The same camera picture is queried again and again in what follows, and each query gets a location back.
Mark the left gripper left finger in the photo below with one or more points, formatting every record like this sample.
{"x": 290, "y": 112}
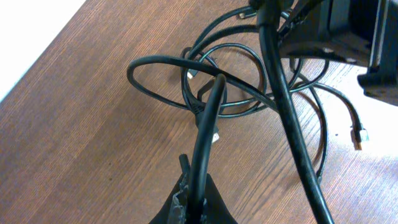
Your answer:
{"x": 174, "y": 210}

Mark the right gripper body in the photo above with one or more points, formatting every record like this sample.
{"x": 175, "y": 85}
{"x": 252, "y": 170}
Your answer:
{"x": 356, "y": 32}

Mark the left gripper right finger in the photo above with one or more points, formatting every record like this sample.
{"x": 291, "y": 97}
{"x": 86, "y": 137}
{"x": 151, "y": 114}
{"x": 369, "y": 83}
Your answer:
{"x": 211, "y": 206}

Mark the black USB cable long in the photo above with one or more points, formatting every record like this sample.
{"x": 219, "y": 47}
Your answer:
{"x": 198, "y": 165}

